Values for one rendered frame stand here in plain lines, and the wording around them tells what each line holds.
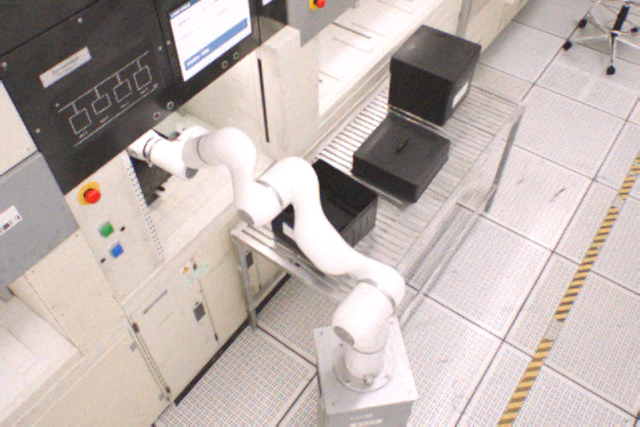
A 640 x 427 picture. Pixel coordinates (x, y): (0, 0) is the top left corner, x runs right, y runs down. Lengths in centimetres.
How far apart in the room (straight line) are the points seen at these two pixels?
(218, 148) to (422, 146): 105
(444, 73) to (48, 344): 170
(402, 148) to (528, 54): 225
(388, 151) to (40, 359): 137
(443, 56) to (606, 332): 148
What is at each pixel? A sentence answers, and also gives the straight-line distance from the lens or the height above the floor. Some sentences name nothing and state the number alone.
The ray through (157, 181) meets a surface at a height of 97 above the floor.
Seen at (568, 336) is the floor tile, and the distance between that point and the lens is 300.
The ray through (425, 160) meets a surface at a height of 86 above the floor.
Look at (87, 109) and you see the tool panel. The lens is 147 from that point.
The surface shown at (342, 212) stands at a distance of 219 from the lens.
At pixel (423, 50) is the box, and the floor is 101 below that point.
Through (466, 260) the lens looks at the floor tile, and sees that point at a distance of 307.
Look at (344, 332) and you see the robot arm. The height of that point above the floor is 115.
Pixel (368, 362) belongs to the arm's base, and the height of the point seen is 89.
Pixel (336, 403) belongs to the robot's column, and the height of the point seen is 76.
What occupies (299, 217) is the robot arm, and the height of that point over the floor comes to 132.
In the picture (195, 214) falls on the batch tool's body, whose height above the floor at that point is 87.
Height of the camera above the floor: 249
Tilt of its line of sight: 49 degrees down
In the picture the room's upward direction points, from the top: 1 degrees counter-clockwise
